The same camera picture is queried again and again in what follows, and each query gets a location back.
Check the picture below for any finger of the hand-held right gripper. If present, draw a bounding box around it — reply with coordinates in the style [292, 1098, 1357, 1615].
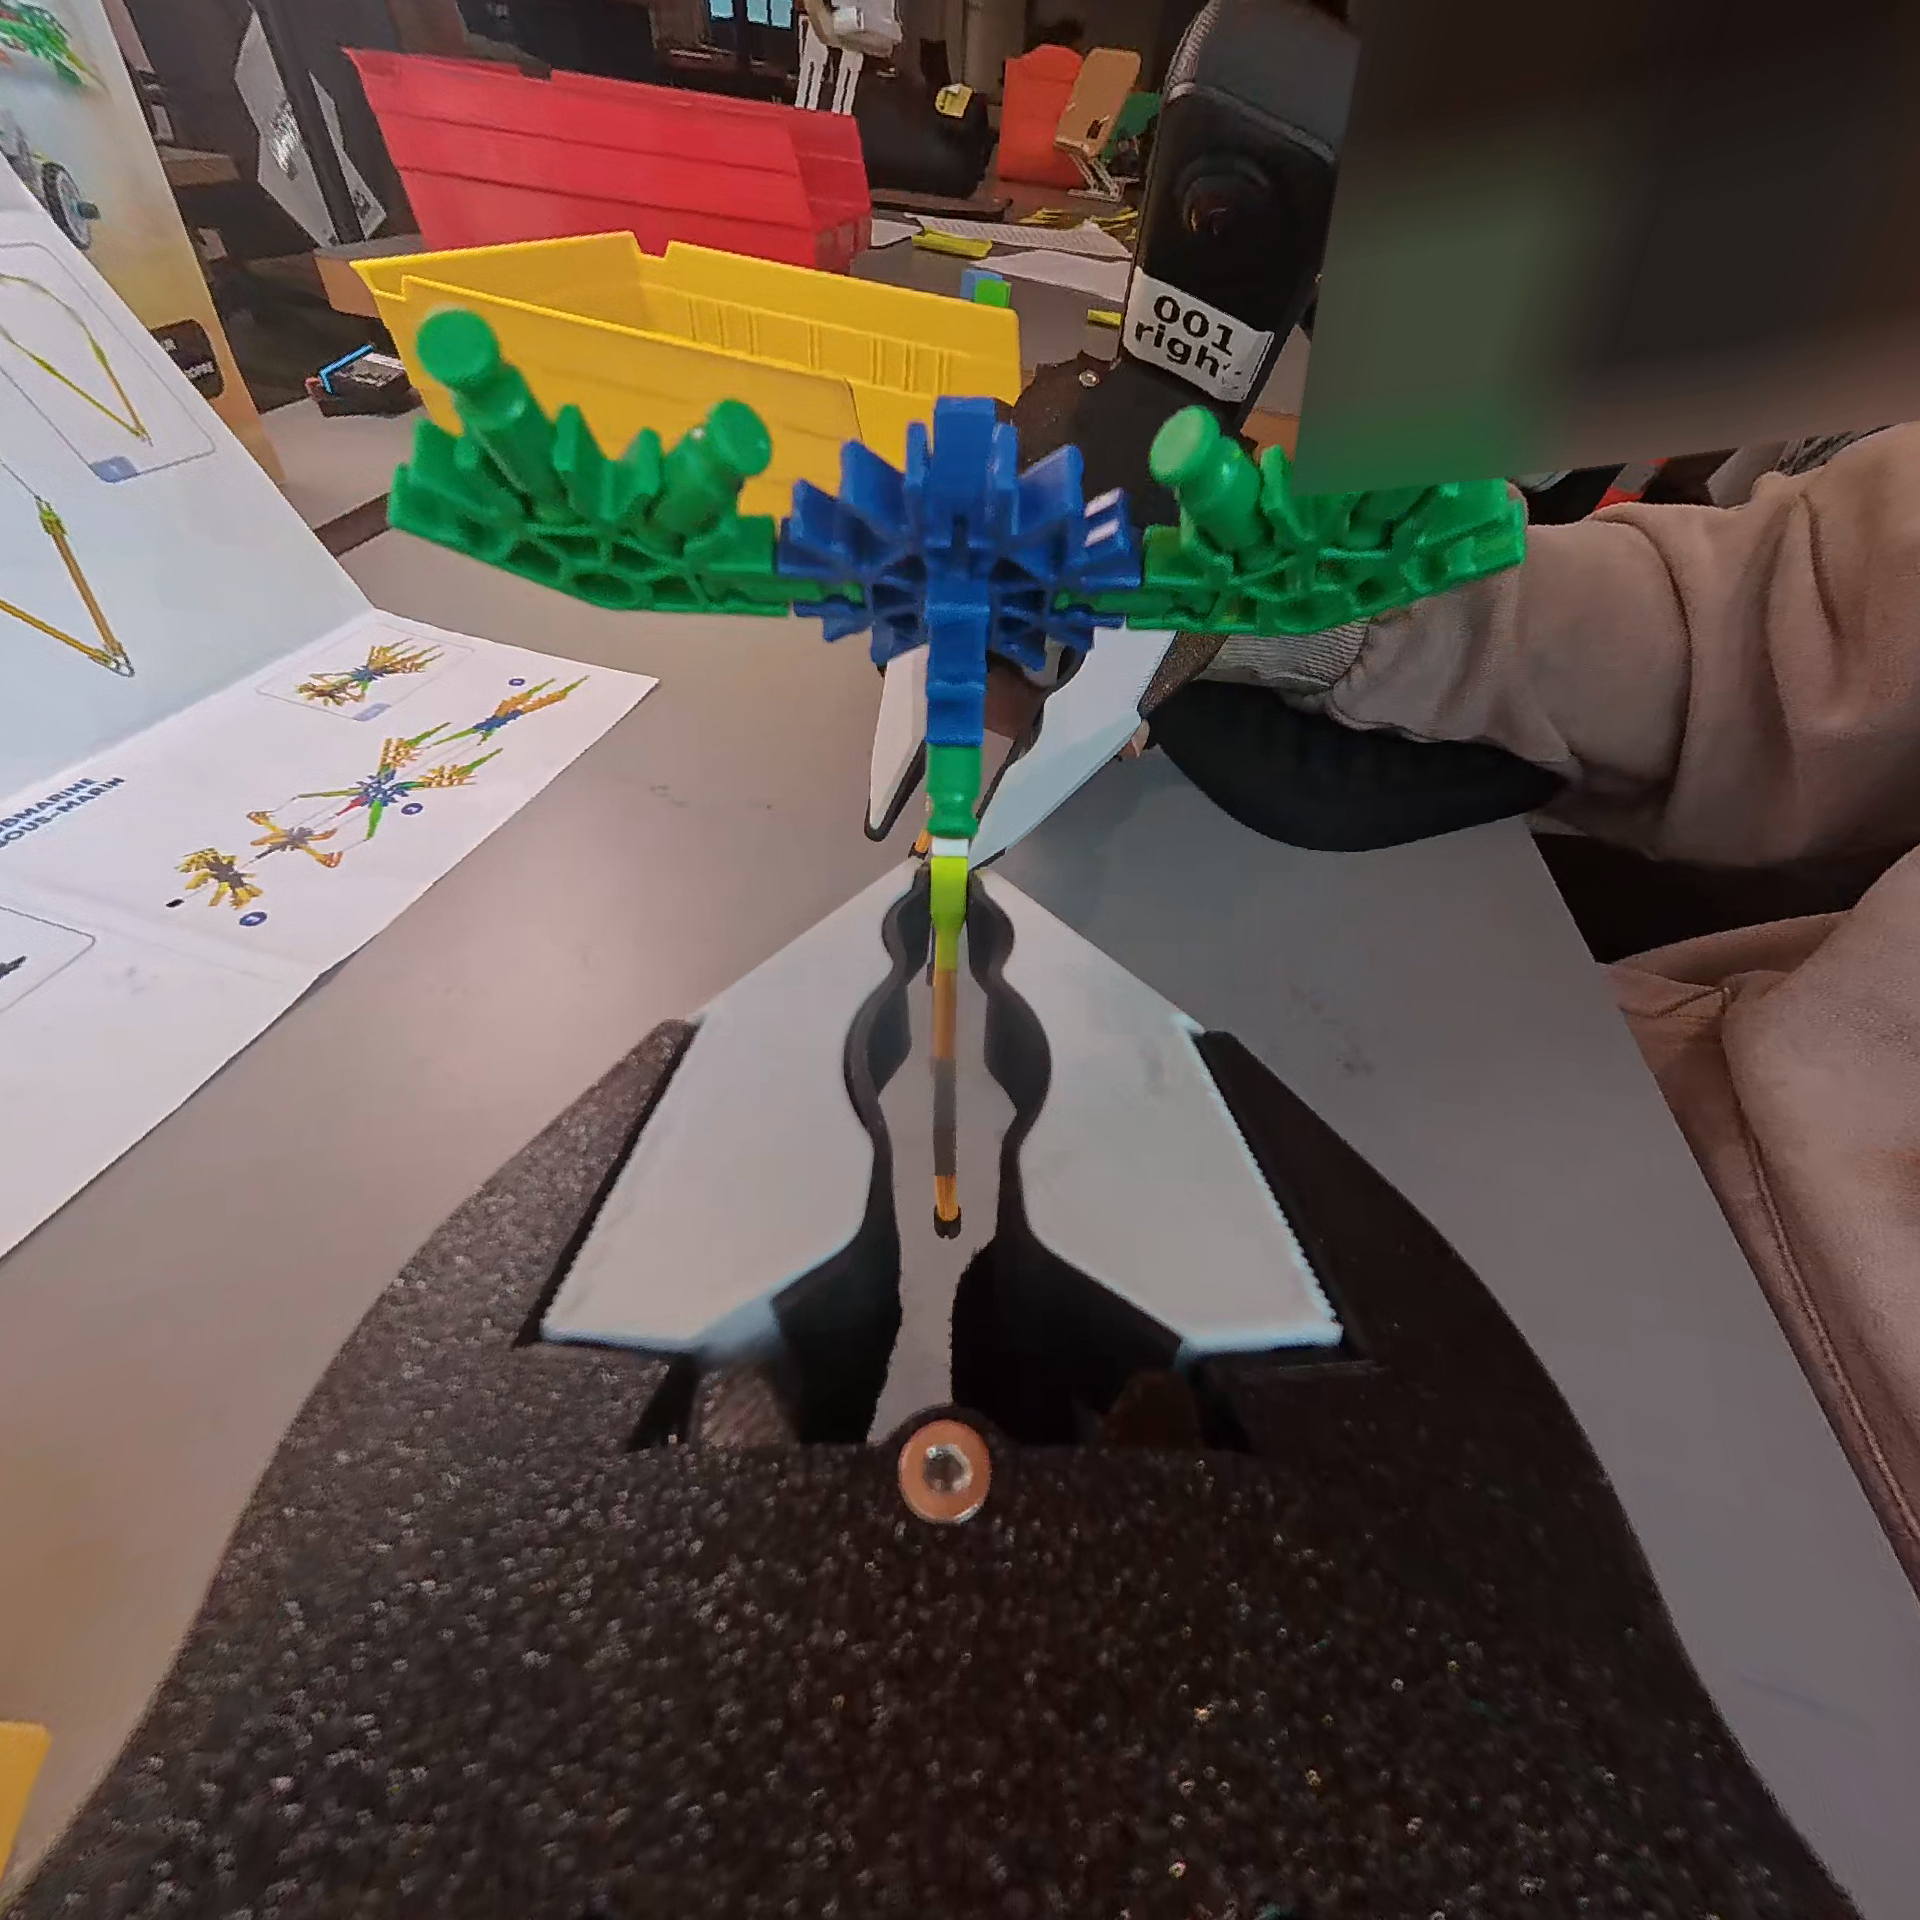
[862, 660, 935, 841]
[970, 627, 1187, 874]

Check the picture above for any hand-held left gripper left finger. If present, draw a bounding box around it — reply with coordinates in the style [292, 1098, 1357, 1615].
[540, 867, 938, 1364]

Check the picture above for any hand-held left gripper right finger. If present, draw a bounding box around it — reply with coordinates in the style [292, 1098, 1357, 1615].
[961, 872, 1345, 1364]

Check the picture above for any multicoloured toy hand assembly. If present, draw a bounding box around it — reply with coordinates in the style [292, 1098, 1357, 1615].
[907, 399, 998, 1249]

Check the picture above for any green and blue toy assembly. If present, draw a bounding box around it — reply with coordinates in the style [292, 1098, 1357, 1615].
[387, 306, 1530, 671]

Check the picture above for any person's right forearm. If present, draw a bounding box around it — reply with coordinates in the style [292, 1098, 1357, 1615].
[1140, 428, 1920, 874]

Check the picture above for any grey desk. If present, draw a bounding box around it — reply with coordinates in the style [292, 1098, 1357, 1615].
[0, 399, 1920, 1892]

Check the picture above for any orange plastic object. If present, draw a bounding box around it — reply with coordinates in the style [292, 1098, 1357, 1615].
[996, 47, 1146, 191]

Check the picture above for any yellow divided plastic bin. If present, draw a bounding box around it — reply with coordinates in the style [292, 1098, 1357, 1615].
[350, 230, 1027, 520]

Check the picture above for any stack of red plastic bins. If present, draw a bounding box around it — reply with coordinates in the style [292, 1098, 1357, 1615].
[346, 48, 875, 274]

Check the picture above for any white toy instruction sheet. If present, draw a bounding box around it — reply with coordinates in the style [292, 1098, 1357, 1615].
[0, 151, 662, 1256]

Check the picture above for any person's beige sweatshirt torso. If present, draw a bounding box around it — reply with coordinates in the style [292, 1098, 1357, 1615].
[1607, 863, 1920, 1595]

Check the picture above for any small black device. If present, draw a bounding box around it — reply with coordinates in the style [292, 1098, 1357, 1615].
[306, 343, 415, 418]

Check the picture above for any black printed cardboard box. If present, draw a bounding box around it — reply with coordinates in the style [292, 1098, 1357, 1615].
[230, 0, 395, 249]

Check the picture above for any yellow toy set box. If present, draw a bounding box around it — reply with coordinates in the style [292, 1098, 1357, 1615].
[0, 0, 289, 484]

